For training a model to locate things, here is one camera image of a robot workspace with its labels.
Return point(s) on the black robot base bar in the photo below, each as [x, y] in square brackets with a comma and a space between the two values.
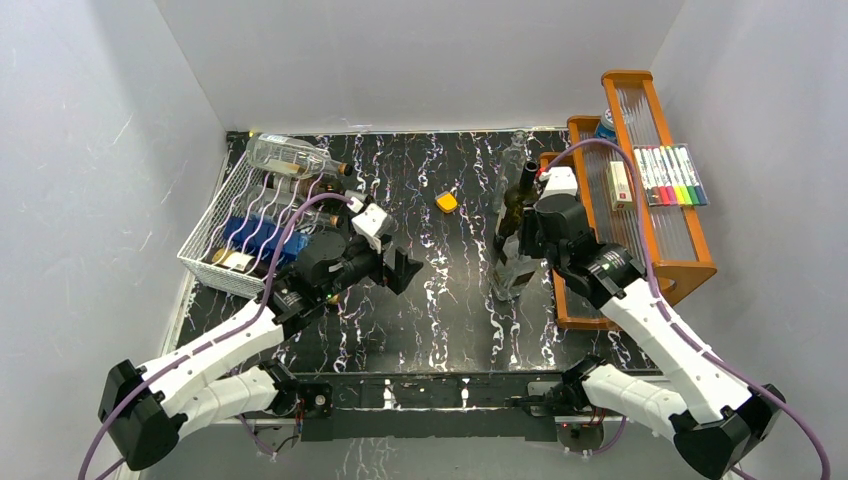
[451, 405]

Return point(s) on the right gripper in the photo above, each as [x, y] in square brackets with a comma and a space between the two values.
[525, 234]

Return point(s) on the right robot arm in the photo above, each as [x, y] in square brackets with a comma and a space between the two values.
[712, 417]

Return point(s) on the blue white lidded jar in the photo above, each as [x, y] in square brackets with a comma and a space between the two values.
[605, 129]

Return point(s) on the white wire wine rack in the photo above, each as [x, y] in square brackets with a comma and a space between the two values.
[237, 196]

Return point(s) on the clear round glass bottle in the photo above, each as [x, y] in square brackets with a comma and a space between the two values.
[288, 156]

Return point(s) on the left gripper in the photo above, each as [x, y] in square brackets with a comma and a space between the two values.
[396, 279]

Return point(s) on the dark green wine bottle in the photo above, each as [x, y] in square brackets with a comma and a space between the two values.
[518, 196]

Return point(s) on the blue liquor bottle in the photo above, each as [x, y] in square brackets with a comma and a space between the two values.
[260, 238]

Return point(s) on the clear square liquor bottle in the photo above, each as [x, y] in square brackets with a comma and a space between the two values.
[512, 270]

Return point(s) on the white red small box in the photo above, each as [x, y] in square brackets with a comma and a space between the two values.
[620, 192]

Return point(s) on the yellow grey eraser block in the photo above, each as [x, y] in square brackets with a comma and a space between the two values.
[446, 202]

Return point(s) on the brown gold-capped bottle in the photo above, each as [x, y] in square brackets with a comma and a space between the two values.
[239, 262]

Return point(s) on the orange wooden tiered shelf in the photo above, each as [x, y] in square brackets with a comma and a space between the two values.
[681, 257]

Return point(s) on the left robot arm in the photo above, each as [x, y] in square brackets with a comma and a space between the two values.
[148, 409]

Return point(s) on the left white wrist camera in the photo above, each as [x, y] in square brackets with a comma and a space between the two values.
[369, 222]

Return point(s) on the dark silver-capped wine bottle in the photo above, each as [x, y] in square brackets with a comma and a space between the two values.
[311, 187]

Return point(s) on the coloured marker pen set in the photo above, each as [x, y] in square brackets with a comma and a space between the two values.
[669, 176]

